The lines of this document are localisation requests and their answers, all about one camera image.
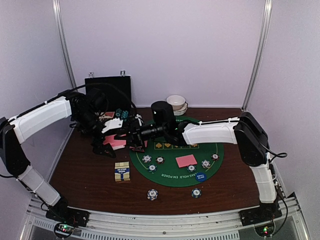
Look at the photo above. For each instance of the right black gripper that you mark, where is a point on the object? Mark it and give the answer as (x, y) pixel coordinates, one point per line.
(135, 134)

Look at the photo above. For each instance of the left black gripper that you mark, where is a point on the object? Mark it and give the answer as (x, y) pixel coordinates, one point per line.
(98, 149)

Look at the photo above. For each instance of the red-backed card deck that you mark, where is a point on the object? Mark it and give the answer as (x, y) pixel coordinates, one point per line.
(116, 144)

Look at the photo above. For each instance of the red black all-in triangle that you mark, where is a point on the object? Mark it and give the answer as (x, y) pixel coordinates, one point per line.
(137, 149)

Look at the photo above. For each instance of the blue tan ten chip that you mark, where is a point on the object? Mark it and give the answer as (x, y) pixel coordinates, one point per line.
(146, 158)

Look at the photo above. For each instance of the brown black chip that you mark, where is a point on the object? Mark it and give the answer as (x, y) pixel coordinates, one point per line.
(215, 157)
(160, 160)

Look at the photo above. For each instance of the red card bottom player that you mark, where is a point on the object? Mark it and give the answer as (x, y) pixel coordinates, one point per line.
(185, 161)

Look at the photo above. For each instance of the green blue chip bottom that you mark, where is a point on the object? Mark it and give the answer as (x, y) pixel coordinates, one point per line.
(191, 168)

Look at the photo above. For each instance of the blue small blind button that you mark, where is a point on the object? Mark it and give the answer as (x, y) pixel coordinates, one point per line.
(201, 177)

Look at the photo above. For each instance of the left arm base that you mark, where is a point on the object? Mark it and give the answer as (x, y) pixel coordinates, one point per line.
(73, 217)

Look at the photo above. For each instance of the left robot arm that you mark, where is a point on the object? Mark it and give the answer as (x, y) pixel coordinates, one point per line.
(83, 109)

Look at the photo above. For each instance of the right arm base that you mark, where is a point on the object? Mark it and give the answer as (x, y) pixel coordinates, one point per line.
(258, 215)

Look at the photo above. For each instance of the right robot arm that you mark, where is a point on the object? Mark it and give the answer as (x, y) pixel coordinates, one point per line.
(243, 131)

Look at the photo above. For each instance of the teal chips in case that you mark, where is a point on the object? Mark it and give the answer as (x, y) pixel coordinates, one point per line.
(124, 115)

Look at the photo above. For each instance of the black poker chip case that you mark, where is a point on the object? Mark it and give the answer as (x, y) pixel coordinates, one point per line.
(105, 94)

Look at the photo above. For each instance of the green blue chips in case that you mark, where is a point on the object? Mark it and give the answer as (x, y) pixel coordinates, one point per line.
(118, 113)

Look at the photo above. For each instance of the card pack in case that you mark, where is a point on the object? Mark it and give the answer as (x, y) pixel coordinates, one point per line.
(107, 115)

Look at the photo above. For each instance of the gold blue card box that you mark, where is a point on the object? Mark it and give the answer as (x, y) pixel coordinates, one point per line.
(122, 171)

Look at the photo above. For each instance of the white ceramic bowl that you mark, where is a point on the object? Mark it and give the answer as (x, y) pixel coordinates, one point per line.
(176, 101)

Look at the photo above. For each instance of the white lower bowl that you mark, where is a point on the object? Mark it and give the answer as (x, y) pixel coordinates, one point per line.
(182, 110)

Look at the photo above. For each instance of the round green poker mat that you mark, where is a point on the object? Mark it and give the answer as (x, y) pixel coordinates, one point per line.
(169, 174)

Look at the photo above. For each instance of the blue tan chip stack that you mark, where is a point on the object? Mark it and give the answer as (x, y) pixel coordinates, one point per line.
(152, 194)

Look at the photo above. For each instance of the green blue chip stack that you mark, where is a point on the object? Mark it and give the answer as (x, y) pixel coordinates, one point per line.
(196, 193)

